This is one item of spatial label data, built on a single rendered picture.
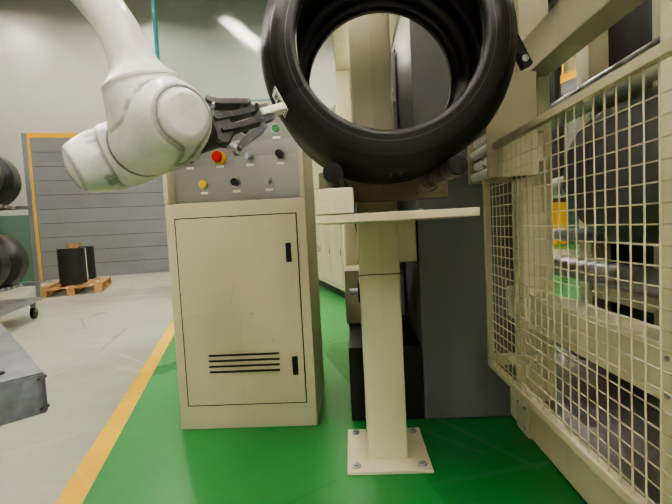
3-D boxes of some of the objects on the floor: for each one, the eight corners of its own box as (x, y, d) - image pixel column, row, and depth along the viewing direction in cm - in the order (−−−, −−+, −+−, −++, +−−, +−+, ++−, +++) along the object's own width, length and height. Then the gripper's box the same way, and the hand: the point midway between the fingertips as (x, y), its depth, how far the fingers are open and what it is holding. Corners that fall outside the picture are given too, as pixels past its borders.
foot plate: (348, 431, 151) (347, 426, 151) (419, 429, 150) (418, 424, 150) (347, 475, 125) (347, 468, 125) (433, 473, 124) (433, 466, 124)
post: (366, 441, 144) (329, -303, 130) (403, 440, 144) (371, -307, 129) (367, 462, 131) (327, -362, 117) (408, 461, 131) (373, -368, 116)
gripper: (166, 117, 77) (259, 94, 92) (203, 174, 78) (290, 141, 93) (174, 93, 72) (273, 72, 87) (214, 154, 72) (306, 123, 87)
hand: (270, 111), depth 87 cm, fingers closed
